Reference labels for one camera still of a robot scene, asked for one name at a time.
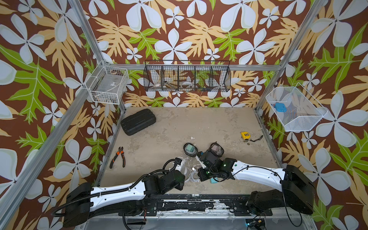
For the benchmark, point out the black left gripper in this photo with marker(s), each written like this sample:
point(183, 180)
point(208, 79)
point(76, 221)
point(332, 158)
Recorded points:
point(180, 185)

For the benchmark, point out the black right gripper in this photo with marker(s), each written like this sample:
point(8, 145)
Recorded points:
point(201, 177)

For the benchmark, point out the teal charger plug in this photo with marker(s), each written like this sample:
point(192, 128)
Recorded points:
point(213, 181)

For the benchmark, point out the green charger plug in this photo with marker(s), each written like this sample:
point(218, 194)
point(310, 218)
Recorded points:
point(190, 148)

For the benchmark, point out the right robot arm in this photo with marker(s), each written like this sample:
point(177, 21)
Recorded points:
point(290, 187)

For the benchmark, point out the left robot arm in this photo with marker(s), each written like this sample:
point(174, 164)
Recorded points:
point(85, 199)

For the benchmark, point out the yellow tape measure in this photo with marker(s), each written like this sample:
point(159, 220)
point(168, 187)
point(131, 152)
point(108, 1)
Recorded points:
point(245, 135)

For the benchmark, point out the black hard plastic case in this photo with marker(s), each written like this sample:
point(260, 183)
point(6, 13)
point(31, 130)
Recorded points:
point(138, 121)

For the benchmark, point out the blue object in basket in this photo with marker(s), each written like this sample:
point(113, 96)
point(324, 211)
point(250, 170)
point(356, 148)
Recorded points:
point(280, 107)

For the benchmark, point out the white mesh basket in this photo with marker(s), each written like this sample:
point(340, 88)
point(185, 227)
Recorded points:
point(304, 111)

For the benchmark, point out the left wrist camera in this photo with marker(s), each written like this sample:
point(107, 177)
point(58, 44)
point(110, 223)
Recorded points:
point(179, 163)

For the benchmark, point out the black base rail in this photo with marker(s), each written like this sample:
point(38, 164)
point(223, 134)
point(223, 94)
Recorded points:
point(234, 204)

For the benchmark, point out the black wire basket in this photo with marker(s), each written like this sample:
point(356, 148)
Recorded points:
point(186, 75)

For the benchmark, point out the white wire basket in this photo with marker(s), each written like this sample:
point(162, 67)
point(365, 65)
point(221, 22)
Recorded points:
point(107, 83)

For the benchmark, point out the aluminium frame post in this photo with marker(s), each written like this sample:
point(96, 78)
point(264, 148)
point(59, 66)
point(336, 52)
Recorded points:
point(92, 41)

